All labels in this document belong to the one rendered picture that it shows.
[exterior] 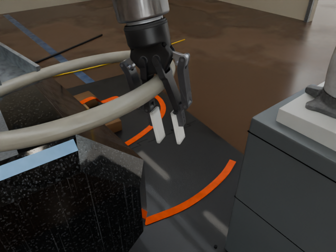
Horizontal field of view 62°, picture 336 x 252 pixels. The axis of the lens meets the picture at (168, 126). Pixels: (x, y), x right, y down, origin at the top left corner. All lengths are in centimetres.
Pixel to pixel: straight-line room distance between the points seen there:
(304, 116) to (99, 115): 67
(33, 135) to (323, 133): 76
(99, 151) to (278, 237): 73
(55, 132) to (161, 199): 132
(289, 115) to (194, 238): 87
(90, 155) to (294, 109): 66
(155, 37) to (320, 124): 60
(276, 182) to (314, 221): 16
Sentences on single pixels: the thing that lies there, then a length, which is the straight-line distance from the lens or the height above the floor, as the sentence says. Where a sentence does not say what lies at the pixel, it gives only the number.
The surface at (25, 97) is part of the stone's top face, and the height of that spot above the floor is 80.
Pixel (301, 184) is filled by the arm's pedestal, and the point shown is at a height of 66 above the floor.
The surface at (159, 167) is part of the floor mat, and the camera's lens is 188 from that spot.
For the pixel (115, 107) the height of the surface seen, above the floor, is 110.
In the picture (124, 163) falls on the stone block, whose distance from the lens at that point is 103.
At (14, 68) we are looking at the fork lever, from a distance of 97.
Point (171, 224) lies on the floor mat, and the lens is 160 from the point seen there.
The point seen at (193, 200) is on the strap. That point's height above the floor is 2.
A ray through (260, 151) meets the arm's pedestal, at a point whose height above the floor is 69.
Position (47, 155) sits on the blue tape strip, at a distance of 89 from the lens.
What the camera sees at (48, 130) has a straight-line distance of 44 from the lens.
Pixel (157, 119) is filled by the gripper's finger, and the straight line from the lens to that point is 56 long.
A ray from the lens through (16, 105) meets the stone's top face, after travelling 113.
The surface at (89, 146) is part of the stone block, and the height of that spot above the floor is 75.
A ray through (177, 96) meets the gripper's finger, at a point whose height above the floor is 107.
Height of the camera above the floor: 133
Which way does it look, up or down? 36 degrees down
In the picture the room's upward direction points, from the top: straight up
